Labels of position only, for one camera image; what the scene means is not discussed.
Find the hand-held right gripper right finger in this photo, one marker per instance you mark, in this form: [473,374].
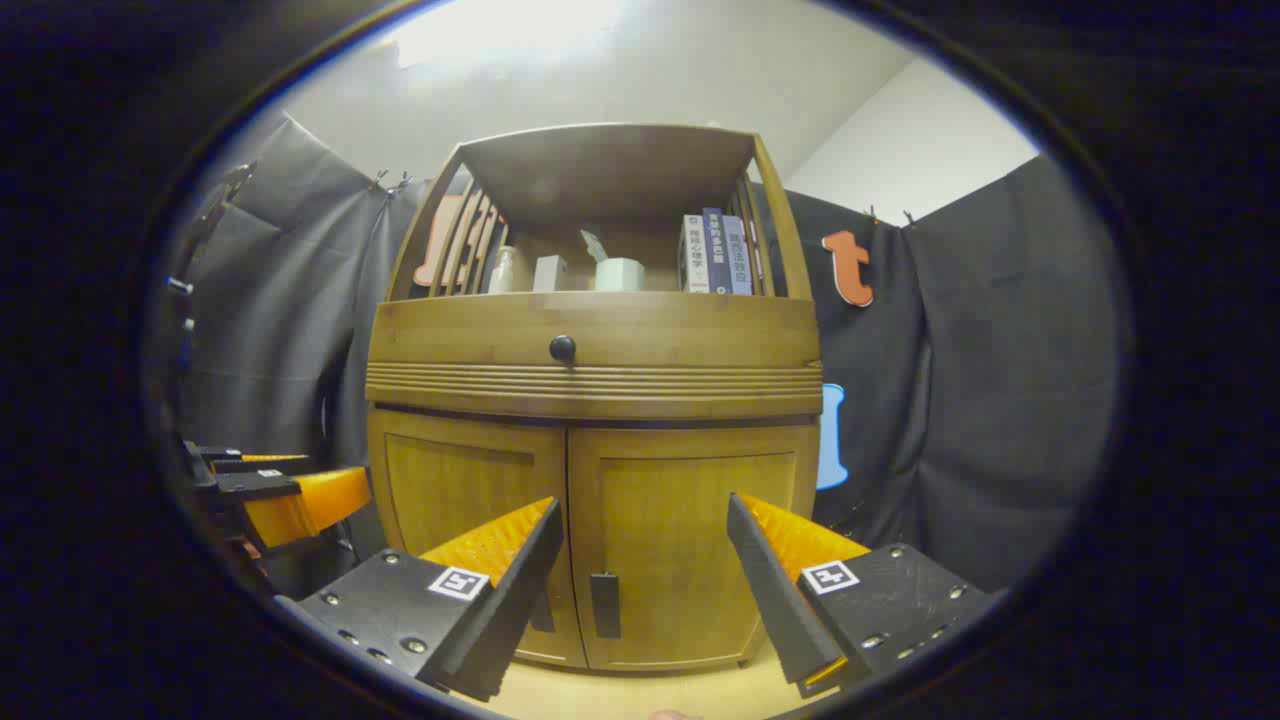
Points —
[770,590]

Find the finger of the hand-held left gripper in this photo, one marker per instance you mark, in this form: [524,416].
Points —
[310,505]
[260,466]

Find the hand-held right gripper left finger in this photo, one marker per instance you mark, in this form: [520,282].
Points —
[520,590]

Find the wooden cabinet door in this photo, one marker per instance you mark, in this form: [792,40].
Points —
[680,500]
[450,480]

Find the wooden double-door shoe cabinet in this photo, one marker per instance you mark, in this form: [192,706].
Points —
[600,320]

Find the round black drawer knob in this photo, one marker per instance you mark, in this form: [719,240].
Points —
[562,348]

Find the wooden ribbed drawer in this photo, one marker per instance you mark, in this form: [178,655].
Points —
[680,340]

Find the clear pump bottle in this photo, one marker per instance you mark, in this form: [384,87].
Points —
[505,270]

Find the small white box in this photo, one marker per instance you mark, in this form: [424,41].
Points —
[549,274]

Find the black backdrop cloth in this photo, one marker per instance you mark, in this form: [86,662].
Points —
[1000,350]

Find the light blue book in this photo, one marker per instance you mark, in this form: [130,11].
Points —
[739,256]

